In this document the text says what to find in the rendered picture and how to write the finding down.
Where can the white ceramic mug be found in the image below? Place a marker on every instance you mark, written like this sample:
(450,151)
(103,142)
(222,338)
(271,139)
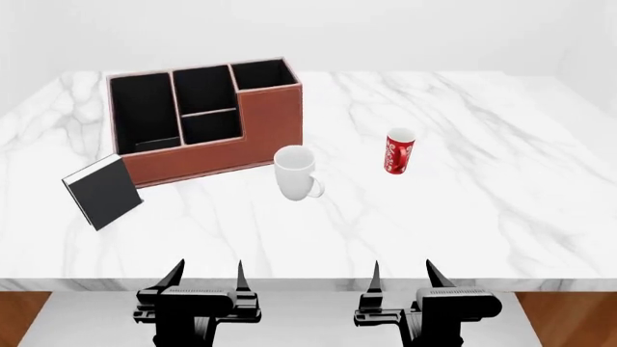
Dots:
(294,177)

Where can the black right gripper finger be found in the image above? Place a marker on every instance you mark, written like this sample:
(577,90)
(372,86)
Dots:
(373,289)
(437,276)

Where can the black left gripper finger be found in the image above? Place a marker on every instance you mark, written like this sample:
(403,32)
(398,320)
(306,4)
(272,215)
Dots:
(242,285)
(166,282)

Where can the red patterned mug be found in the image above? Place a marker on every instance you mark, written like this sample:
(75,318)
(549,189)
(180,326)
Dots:
(397,152)

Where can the black book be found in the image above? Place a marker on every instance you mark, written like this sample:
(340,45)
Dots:
(103,193)

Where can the brown leather desk caddy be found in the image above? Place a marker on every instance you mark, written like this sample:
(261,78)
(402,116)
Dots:
(270,126)

